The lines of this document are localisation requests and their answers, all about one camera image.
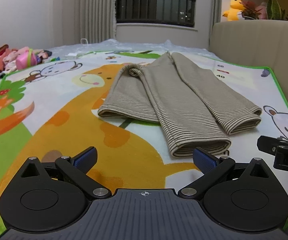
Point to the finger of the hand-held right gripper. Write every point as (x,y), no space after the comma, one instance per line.
(268,145)

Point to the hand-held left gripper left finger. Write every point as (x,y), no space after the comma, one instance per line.
(85,158)

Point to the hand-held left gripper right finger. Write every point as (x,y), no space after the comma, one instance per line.
(204,160)

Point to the beige striped pants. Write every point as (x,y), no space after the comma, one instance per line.
(169,95)

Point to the animal print play mat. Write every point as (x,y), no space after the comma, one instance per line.
(59,130)

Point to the beige padded headboard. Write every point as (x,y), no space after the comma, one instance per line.
(259,45)

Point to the clear plastic sheet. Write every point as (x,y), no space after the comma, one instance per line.
(134,46)

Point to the yellow plush toy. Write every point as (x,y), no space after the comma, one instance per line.
(234,8)

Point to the beige pleated curtain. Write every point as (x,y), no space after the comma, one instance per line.
(95,10)

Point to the dark barred window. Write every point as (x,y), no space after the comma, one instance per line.
(156,2)

